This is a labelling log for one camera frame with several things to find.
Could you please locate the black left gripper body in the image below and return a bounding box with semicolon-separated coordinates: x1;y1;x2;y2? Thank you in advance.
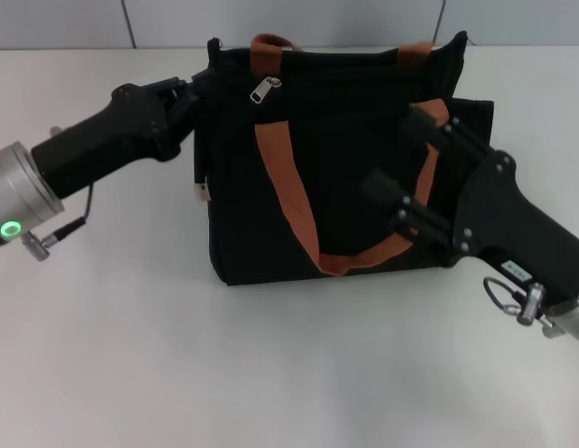
31;83;181;200

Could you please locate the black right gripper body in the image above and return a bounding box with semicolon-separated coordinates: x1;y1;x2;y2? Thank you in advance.
441;149;579;310

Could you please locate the silver zipper pull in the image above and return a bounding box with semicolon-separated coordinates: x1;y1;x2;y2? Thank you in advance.
249;76;284;107

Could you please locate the black bag with orange handles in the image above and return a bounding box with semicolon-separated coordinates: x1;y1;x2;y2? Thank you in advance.
191;30;496;287

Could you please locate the right arm cable with connector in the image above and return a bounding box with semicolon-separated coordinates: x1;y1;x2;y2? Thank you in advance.
483;277;564;340

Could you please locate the arm cable with connector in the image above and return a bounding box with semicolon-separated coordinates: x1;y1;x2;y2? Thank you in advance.
21;181;95;262
483;277;564;340

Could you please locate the left arm cable with connector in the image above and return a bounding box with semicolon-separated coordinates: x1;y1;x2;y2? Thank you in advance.
21;181;95;262

